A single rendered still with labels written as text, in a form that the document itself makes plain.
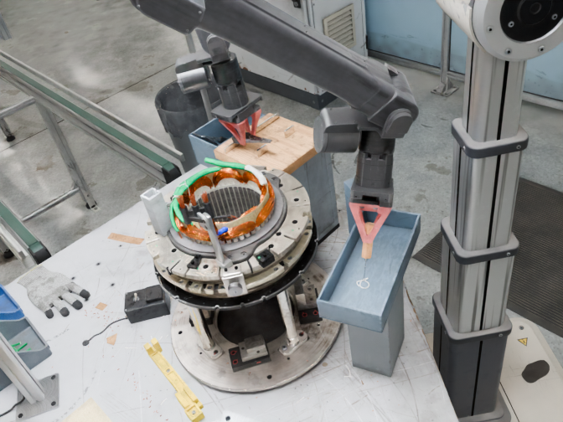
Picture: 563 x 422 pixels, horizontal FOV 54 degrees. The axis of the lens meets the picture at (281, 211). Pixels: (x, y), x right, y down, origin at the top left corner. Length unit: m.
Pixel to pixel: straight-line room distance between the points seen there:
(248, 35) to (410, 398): 0.75
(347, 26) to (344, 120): 2.69
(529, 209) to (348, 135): 1.93
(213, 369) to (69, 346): 0.37
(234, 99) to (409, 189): 1.74
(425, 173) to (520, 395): 1.43
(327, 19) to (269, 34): 2.66
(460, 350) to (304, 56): 0.89
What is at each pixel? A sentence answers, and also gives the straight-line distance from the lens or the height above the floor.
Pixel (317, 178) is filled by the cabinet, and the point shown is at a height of 0.97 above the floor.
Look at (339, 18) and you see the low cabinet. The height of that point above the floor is 0.50.
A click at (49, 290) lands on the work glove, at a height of 0.80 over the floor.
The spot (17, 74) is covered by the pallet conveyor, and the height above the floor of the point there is 0.76.
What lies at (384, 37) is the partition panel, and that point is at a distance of 3.74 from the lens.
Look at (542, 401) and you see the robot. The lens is 1.78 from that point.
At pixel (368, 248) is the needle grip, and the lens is 0.93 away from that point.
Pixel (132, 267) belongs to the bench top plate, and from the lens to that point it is 1.51.
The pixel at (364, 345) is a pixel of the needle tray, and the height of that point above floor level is 0.86.
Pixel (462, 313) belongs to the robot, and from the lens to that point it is 1.31.
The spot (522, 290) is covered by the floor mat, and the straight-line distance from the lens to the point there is 2.35.
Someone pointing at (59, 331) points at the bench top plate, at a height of 0.78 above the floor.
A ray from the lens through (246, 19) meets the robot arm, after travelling 0.66.
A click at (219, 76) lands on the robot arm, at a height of 1.27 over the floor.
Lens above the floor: 1.75
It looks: 40 degrees down
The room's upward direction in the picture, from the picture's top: 12 degrees counter-clockwise
